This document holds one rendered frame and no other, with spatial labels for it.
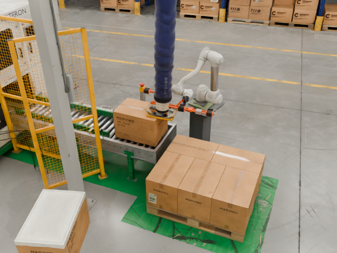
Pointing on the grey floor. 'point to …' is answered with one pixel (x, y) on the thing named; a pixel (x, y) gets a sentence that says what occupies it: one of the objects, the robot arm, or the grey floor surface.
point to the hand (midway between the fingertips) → (182, 106)
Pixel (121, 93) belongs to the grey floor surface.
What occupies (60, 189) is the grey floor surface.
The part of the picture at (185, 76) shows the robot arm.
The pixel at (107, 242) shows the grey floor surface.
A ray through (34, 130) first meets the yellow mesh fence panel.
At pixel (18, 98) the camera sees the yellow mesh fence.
